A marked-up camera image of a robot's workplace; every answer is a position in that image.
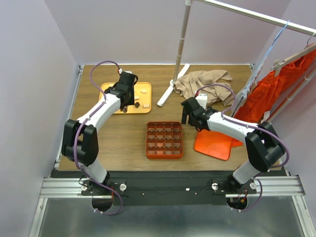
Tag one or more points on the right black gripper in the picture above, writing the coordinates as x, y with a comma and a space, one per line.
183, 117

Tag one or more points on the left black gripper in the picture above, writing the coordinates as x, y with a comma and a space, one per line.
132, 100

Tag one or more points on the orange compartment box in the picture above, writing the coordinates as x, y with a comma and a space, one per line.
164, 140

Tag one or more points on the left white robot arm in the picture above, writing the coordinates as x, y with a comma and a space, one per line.
80, 137

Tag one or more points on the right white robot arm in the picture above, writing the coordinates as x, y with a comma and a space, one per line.
264, 147

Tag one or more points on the light oval chocolate right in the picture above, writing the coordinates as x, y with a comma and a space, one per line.
143, 91

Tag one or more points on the light orange tray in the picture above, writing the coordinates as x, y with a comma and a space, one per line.
143, 99

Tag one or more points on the beige crumpled cloth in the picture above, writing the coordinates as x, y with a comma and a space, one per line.
215, 84

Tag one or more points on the orange box lid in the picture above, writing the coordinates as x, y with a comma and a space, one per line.
213, 144

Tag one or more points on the orange garment on hanger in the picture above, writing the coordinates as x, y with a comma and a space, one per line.
268, 90

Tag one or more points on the wooden clothes hanger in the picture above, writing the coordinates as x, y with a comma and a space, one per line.
278, 65

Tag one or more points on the white clothes rack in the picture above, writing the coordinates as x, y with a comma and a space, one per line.
234, 32

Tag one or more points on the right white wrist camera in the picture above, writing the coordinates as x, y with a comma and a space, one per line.
202, 100

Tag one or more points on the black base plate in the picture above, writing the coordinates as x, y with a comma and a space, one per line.
138, 188

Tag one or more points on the aluminium rail frame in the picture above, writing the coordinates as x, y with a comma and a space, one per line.
66, 212

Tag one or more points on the blue wire hanger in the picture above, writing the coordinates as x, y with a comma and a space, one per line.
259, 66

